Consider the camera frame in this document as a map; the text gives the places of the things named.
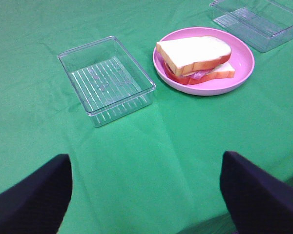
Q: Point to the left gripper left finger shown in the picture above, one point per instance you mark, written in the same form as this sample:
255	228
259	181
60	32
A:
38	203

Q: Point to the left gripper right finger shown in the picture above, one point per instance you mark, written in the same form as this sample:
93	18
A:
257	202

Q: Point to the toy bread slice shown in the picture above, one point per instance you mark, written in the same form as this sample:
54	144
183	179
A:
189	55
224	70

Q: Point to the toy bacon strip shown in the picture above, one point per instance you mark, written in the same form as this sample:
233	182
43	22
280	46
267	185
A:
197	75

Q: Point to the left clear plastic tray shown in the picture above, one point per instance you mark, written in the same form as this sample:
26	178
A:
108	80

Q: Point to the clear plastic tray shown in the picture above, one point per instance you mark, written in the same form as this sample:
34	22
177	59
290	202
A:
262	24
108	80

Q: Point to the pink round plate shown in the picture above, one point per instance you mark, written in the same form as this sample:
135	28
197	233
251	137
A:
241	59

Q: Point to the right clear plastic tray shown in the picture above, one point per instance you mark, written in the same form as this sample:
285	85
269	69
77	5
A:
262	24

